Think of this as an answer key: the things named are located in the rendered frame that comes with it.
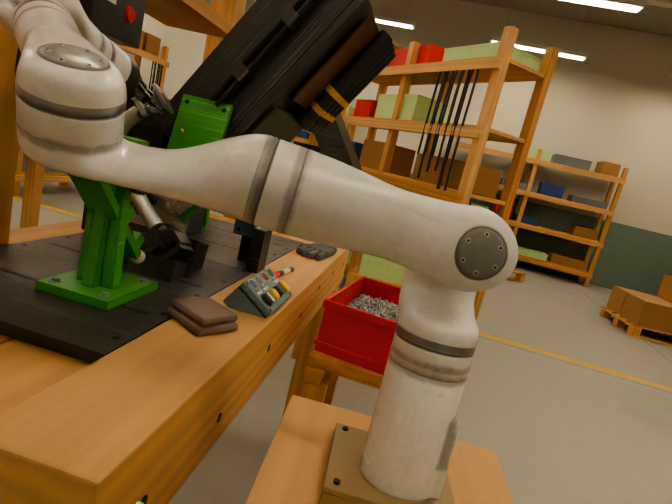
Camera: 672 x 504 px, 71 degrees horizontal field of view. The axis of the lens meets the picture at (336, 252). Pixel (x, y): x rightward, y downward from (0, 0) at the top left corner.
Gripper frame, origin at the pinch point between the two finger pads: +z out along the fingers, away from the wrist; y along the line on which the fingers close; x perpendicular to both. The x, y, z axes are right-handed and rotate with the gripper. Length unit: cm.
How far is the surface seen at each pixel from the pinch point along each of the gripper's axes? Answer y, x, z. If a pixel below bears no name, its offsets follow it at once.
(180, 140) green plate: -6.1, -0.1, 7.5
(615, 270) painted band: -205, -434, 873
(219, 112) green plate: -4.9, -10.4, 7.4
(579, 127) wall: 64, -492, 816
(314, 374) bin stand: -64, -2, 15
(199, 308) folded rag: -43.9, 4.6, -12.2
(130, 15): 23.0, -3.3, 4.1
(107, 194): -22.4, 7.5, -19.2
